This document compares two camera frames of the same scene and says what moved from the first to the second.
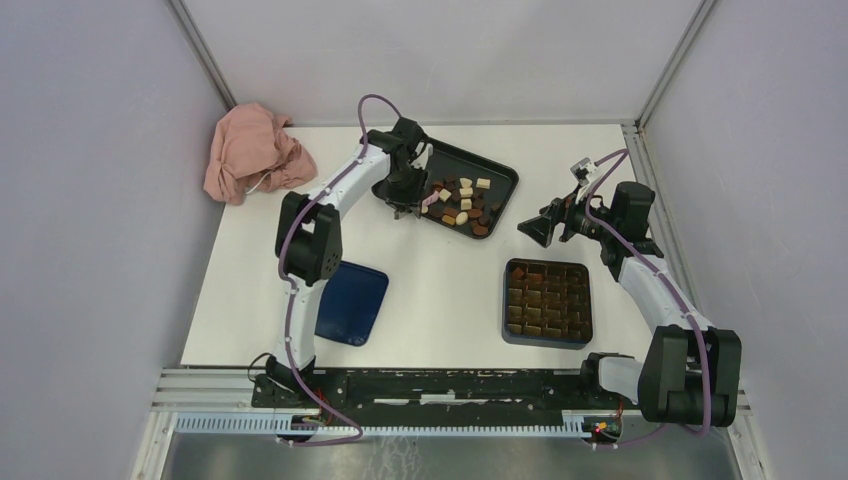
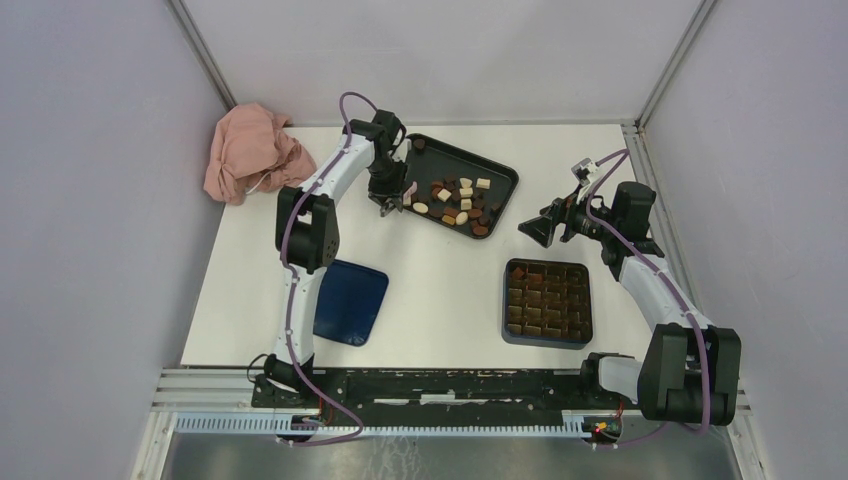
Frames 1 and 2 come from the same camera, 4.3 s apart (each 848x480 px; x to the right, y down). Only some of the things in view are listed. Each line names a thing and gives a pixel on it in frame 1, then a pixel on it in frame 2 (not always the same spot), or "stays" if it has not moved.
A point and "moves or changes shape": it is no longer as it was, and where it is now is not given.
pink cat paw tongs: x=427 y=201 moves or changes shape
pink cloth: x=253 y=150 stays
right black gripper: x=540 y=228 stays
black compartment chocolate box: x=547 y=304 stays
